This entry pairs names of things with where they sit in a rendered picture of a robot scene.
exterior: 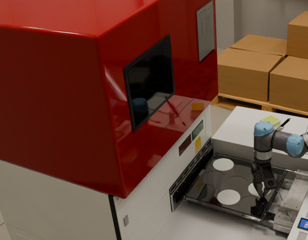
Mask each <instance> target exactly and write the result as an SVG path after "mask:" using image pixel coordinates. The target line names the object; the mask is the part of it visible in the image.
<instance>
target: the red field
mask: <svg viewBox="0 0 308 240"><path fill-rule="evenodd" d="M190 143H191V136H189V138H188V139H187V140H186V141H185V142H184V143H183V145H182V146H181V147H180V155H181V154H182V153H183V151H184V150H185V149H186V148H187V147H188V145H189V144H190Z"/></svg>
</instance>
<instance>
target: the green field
mask: <svg viewBox="0 0 308 240"><path fill-rule="evenodd" d="M202 129H203V122H201V124H200V125H199V126H198V127H197V128H196V129H195V131H194V132H193V139H194V138H195V137H196V136H197V135H198V133H199V132H200V131H201V130H202Z"/></svg>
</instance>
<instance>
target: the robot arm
mask: <svg viewBox="0 0 308 240"><path fill-rule="evenodd" d="M253 135H254V150H253V151H252V152H253V153H254V160H255V161H253V162H251V167H252V168H251V172H252V174H253V185H254V187H255V189H256V191H257V193H258V194H259V196H260V197H265V196H266V195H267V194H268V193H269V191H270V190H273V189H276V188H277V183H276V179H275V176H274V173H273V170H272V167H271V163H270V161H271V158H272V150H273V149H276V150H281V151H283V152H285V153H286V154H288V155H289V156H291V157H293V158H301V157H303V156H304V155H305V153H307V152H308V132H306V133H304V134H302V135H300V136H299V135H297V134H291V133H287V132H283V131H278V130H274V127H273V124H272V123H270V122H269V121H260V122H257V123H256V124H255V126H254V133H253ZM262 182H264V186H265V187H264V192H263V191H262V188H263V184H262Z"/></svg>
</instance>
